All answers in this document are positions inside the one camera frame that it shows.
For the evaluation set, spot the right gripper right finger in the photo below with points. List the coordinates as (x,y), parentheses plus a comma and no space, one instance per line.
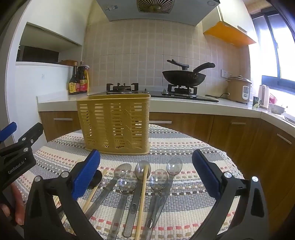
(250,220)

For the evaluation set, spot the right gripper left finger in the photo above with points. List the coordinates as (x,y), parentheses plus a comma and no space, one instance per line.
(41,215)

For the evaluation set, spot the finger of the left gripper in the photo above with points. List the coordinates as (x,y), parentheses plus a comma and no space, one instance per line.
(29,137)
(7,131)

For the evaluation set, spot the clear grey spoon short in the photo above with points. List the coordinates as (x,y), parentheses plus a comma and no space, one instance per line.
(127,185)

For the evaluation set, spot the dark soy sauce bottle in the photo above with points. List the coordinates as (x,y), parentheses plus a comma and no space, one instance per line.
(74,83)

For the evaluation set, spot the large sauce bottle yellow cap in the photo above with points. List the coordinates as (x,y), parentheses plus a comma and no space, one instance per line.
(83,74)

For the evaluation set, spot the brown wooden box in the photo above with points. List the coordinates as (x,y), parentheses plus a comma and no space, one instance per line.
(68,62)

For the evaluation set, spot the striped woven table mat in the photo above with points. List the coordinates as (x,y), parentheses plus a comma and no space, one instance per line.
(188,203)

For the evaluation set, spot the yellow plastic utensil basket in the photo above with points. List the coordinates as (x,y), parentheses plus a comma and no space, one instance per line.
(116,124)

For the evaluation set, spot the white bowl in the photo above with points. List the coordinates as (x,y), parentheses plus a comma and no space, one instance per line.
(276,109)

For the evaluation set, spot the dark mug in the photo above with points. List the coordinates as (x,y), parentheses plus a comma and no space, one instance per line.
(256,102)

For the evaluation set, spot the pink electric kettle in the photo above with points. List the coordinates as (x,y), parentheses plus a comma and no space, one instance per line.
(264,95)

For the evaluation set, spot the beige rice cooker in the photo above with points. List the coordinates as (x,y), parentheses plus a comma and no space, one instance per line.
(239,89)

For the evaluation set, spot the black gas stove top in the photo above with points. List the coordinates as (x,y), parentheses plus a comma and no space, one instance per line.
(172,91)

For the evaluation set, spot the black wok with lid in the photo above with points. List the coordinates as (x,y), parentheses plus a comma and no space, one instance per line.
(184,77)

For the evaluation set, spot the dark framed window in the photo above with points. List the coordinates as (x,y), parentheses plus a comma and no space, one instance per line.
(276,54)

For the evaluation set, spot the grey range hood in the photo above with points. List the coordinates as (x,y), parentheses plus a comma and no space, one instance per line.
(189,12)

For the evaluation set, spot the white wall socket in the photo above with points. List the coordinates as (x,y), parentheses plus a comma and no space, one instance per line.
(225,74)

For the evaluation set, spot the orange white wall cabinet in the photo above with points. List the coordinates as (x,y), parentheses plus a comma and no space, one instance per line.
(231,22)

